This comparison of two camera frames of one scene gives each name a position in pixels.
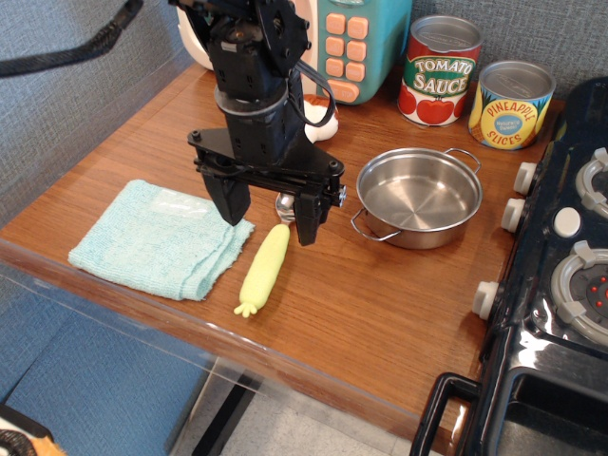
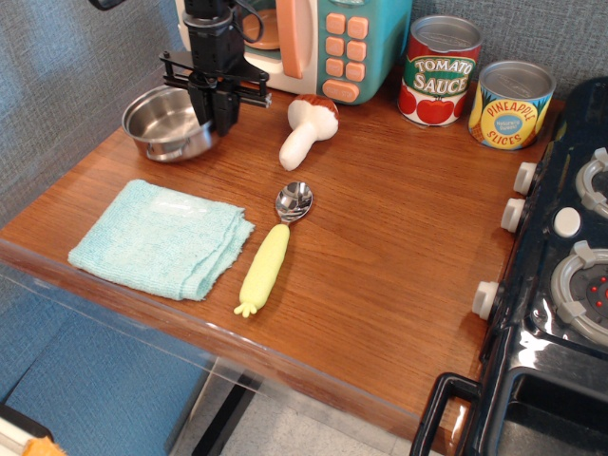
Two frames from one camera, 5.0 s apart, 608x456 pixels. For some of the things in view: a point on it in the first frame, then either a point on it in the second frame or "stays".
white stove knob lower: (484, 299) stays
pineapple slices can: (510, 104) stays
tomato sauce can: (443, 56) stays
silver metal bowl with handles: (417, 197) to (164, 122)
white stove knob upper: (523, 177) stays
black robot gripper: (268, 146) to (214, 59)
